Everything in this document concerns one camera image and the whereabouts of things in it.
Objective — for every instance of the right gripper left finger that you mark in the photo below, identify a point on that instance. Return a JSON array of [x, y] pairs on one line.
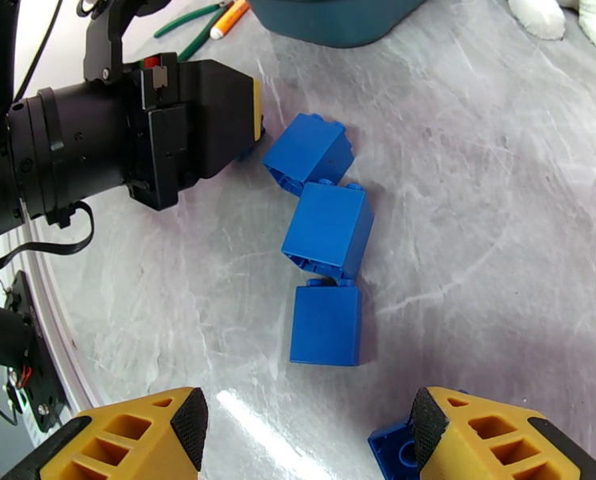
[[127, 438]]

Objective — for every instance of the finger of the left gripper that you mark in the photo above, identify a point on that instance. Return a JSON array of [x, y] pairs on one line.
[[217, 113]]

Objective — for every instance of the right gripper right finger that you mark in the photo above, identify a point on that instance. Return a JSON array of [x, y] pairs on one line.
[[497, 438]]

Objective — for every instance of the blue lego brick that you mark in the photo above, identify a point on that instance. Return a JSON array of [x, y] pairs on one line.
[[327, 228], [325, 323], [392, 451], [307, 151]]

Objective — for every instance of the orange marker pen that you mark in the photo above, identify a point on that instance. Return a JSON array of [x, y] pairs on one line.
[[230, 18]]

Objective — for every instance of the teal plastic bin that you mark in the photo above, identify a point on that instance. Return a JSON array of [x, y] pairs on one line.
[[337, 18]]

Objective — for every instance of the grey husky plush toy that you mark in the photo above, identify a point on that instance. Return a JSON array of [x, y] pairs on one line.
[[537, 13]]

